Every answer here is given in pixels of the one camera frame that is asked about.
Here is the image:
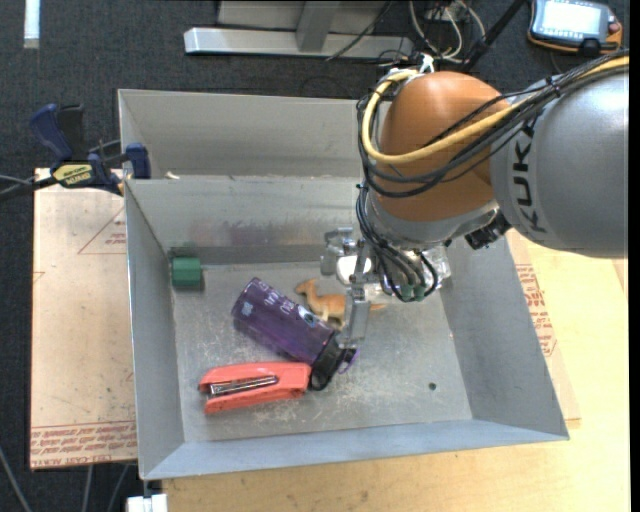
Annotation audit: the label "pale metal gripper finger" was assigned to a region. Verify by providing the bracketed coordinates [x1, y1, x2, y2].
[319, 227, 357, 277]
[338, 298, 371, 351]

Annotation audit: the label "orange toy kangaroo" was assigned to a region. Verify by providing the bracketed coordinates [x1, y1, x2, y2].
[294, 278, 389, 332]

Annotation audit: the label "purple plastic bottle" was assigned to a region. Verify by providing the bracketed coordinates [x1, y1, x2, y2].
[230, 277, 362, 393]

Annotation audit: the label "grey metal bin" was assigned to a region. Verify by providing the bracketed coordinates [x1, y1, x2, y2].
[117, 88, 571, 482]

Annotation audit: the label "red stapler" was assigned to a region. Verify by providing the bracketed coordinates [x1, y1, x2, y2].
[197, 361, 314, 416]

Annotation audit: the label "dark green block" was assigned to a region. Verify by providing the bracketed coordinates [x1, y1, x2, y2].
[169, 255, 204, 291]

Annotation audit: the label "brown cardboard board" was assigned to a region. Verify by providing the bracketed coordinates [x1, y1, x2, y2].
[29, 167, 584, 471]

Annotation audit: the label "black cylinder on white bracket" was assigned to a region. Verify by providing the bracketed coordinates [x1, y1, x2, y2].
[463, 212, 512, 251]

